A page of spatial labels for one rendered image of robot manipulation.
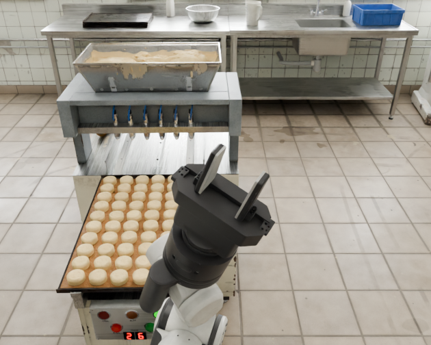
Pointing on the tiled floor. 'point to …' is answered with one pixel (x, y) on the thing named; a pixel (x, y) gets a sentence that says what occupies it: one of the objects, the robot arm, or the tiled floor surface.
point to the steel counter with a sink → (281, 29)
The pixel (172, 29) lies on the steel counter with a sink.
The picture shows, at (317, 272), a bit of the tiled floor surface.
